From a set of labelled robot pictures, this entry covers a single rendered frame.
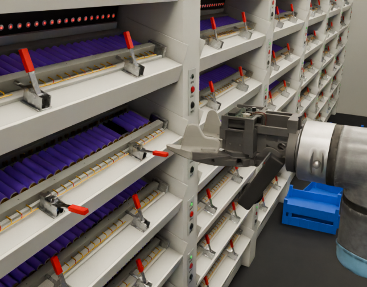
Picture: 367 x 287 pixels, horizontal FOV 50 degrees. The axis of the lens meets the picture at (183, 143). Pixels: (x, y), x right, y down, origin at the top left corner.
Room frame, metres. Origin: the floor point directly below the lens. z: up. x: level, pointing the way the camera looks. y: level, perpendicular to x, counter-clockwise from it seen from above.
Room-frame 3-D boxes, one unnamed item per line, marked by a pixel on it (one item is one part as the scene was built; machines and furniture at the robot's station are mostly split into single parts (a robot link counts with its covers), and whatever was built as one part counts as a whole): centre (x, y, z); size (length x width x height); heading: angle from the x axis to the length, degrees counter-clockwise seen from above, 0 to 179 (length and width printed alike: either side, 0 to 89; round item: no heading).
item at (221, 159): (0.58, -0.06, 1.05); 0.09 x 0.05 x 0.02; 80
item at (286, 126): (0.58, -0.12, 1.08); 0.12 x 0.08 x 0.09; 62
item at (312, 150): (0.54, -0.19, 1.08); 0.10 x 0.05 x 0.09; 152
